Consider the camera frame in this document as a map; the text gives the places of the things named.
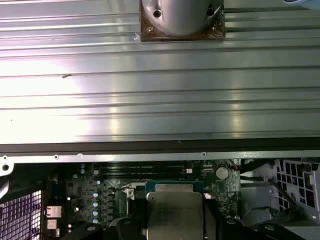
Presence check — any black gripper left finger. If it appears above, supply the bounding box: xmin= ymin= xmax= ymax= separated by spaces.
xmin=62 ymin=189 xmax=148 ymax=240

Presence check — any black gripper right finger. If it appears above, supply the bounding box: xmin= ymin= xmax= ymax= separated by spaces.
xmin=202 ymin=194 xmax=305 ymax=240

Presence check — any silver CPU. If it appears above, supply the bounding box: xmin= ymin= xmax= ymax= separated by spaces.
xmin=145 ymin=181 xmax=205 ymax=240

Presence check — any CPU socket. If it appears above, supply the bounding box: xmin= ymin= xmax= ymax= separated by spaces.
xmin=116 ymin=187 xmax=148 ymax=221

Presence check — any silver metal drive cage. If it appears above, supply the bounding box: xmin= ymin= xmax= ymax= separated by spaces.
xmin=239 ymin=158 xmax=320 ymax=226

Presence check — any silver coin battery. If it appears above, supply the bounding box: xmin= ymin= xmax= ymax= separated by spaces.
xmin=215 ymin=166 xmax=230 ymax=180

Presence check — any green motherboard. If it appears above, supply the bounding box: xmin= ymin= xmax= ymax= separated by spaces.
xmin=44 ymin=161 xmax=241 ymax=240

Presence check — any black PC case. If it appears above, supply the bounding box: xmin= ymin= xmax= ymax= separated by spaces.
xmin=0 ymin=143 xmax=320 ymax=240

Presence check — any brown square base plate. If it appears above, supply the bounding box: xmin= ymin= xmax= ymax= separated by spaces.
xmin=139 ymin=0 xmax=226 ymax=42

